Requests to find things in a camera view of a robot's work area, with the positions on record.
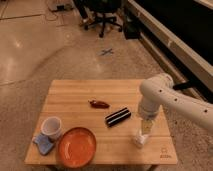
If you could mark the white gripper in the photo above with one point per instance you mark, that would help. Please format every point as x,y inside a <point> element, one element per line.
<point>146,126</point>

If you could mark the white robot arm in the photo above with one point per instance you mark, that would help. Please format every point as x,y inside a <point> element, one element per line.
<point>158,90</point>

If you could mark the small white object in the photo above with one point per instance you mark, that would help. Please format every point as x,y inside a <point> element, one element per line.
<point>140,139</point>

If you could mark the black white striped block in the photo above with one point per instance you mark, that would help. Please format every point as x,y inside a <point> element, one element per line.
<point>117,117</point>

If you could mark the wooden table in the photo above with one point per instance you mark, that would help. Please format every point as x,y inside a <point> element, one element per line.
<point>68,100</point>

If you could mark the orange plate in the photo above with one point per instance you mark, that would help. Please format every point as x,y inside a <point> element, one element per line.
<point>77,147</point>

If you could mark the black box on floor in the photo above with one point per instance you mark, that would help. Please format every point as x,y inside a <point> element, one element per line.
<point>131,31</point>

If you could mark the white paper cup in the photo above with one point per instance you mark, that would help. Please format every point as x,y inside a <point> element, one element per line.
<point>52,127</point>

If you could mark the blue sponge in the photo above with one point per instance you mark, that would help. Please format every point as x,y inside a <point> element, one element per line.
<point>43,143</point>

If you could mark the black office chair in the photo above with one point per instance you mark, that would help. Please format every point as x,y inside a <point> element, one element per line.
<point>98,11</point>

